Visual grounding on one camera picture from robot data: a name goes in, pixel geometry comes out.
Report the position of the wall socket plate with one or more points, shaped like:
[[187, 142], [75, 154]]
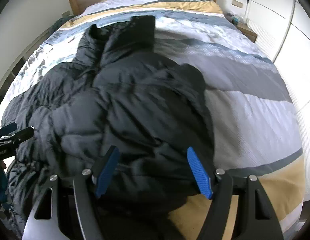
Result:
[[65, 14], [237, 3]]

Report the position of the wooden nightstand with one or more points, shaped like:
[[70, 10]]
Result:
[[247, 31]]

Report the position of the items on nightstand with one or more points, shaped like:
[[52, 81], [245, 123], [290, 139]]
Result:
[[235, 19]]

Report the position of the black puffer jacket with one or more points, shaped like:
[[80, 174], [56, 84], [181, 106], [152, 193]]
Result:
[[116, 92]]

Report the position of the dark green cloth pile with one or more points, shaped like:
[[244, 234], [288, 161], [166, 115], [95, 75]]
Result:
[[60, 22]]

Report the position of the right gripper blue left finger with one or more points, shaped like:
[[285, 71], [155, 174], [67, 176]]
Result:
[[103, 170]]

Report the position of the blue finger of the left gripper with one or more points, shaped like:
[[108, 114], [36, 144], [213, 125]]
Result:
[[5, 130]]

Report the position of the wall socket plate left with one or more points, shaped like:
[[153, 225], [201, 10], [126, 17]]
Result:
[[65, 14]]

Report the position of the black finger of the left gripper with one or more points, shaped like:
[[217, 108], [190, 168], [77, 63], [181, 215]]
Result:
[[23, 135]]

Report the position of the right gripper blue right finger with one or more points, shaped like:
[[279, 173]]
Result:
[[202, 179]]

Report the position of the wall socket plate right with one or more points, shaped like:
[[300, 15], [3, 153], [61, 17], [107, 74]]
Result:
[[237, 3]]

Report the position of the striped duvet cover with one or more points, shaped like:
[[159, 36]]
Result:
[[256, 134]]

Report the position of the white wardrobe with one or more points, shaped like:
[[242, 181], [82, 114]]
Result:
[[283, 29]]

